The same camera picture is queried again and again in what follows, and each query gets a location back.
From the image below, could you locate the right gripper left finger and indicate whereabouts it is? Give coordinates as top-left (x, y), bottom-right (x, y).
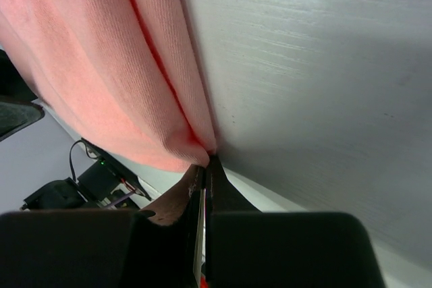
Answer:
top-left (138, 165), bottom-right (205, 287)

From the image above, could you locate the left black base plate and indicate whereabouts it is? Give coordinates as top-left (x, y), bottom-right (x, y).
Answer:
top-left (20, 138), bottom-right (153, 211)

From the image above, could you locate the pink t shirt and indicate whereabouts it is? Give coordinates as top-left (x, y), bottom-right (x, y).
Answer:
top-left (1, 0), bottom-right (217, 172)

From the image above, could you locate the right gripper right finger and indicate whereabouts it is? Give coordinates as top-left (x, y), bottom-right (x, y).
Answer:
top-left (205, 155), bottom-right (262, 287)

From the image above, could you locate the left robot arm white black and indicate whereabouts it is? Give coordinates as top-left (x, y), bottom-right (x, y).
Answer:
top-left (1, 50), bottom-right (45, 141)

